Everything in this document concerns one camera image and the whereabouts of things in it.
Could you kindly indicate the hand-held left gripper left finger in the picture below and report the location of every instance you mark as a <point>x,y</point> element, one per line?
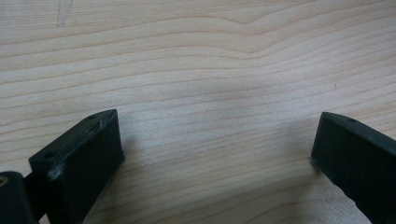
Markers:
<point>84,161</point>

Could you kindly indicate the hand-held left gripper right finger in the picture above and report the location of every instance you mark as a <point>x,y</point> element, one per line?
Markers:
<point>358,155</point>

